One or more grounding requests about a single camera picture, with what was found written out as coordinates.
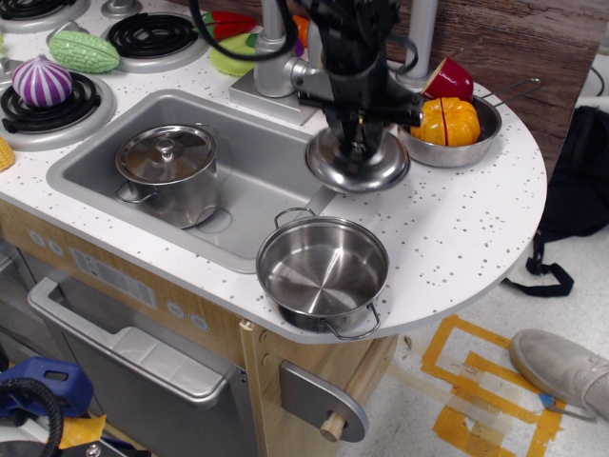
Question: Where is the black front stove burner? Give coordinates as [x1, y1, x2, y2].
[1, 72, 116, 151]

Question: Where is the blue clamp tool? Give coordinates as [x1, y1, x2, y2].
[1, 357, 94, 418]

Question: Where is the steel saucepan with wire handle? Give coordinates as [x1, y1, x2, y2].
[395, 78, 542, 169]

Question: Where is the black braided cable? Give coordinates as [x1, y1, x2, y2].
[0, 379, 67, 457]

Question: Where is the steel lid on tall pot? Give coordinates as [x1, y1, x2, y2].
[115, 125, 216, 185]

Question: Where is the black far stove burner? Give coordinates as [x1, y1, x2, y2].
[1, 0, 90, 34]

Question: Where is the black stove burner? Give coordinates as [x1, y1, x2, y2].
[1, 0, 90, 34]
[1, 72, 116, 151]
[103, 12, 208, 74]

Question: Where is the grey toy oven door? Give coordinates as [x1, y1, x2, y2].
[28, 278, 258, 456]

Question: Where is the red toy apple half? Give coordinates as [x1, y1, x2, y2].
[421, 56, 474, 102]

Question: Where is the light green toy vegetable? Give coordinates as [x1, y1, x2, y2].
[209, 33, 258, 77]

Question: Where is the purple striped toy onion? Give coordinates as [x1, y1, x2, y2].
[11, 55, 72, 108]

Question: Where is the grey shoe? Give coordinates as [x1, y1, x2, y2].
[509, 329, 608, 421]

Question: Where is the shallow steel pot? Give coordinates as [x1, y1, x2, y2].
[256, 208, 389, 341]

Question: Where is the orange floor tape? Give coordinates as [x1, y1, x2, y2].
[421, 315, 562, 456]

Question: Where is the silver toy faucet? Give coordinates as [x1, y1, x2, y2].
[229, 1, 323, 125]

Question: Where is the wooden peg hanger plate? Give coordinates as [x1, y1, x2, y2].
[280, 361, 369, 443]

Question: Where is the tall steel pot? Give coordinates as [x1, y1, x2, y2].
[114, 124, 220, 229]

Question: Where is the yellow toy corn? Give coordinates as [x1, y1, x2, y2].
[0, 138, 15, 171]

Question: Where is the black backpack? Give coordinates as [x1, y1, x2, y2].
[502, 107, 608, 298]

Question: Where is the silver stove knob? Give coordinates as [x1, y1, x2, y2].
[101, 0, 143, 19]

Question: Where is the red toy pepper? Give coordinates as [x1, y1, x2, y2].
[202, 10, 257, 41]

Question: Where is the silver support pole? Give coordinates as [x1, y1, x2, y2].
[398, 0, 439, 90]

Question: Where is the black rear stove burner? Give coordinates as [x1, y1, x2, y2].
[103, 12, 208, 74]

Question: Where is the purple orange toy vegetable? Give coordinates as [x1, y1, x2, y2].
[292, 15, 309, 57]

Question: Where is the grey toy sink basin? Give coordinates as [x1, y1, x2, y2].
[47, 89, 334, 273]

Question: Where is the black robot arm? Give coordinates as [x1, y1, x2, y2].
[291, 1, 423, 157]

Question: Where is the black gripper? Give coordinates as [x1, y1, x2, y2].
[297, 64, 423, 155]

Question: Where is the yellow toy pumpkin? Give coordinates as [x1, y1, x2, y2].
[410, 97, 481, 147]

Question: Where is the green toy bitter gourd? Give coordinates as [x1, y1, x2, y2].
[49, 30, 121, 74]

